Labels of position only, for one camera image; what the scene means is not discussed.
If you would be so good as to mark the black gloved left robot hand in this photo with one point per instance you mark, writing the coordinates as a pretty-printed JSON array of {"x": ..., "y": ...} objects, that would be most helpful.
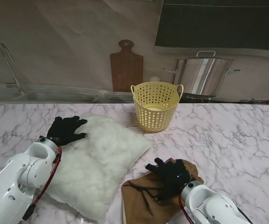
[{"x": 64, "y": 131}]

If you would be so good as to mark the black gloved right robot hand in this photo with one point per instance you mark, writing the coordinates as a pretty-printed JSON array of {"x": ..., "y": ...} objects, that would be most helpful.
[{"x": 171, "y": 175}]

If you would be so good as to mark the brown pillowcase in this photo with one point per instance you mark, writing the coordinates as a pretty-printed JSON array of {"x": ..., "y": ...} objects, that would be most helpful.
[{"x": 143, "y": 200}]

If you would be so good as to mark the white pillow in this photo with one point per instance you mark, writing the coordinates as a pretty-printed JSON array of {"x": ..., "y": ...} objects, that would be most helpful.
[{"x": 97, "y": 163}]

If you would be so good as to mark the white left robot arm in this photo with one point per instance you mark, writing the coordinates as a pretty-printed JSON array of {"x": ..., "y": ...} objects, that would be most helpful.
[{"x": 17, "y": 182}]

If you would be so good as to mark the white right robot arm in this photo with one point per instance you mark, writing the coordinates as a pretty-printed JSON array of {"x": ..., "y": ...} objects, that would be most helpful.
[{"x": 211, "y": 205}]

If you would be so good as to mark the yellow perforated laundry basket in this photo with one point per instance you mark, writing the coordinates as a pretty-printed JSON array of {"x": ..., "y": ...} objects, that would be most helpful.
[{"x": 148, "y": 116}]

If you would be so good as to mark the black stove grate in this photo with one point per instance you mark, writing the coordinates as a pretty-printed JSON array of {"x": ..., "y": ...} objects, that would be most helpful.
[{"x": 195, "y": 98}]

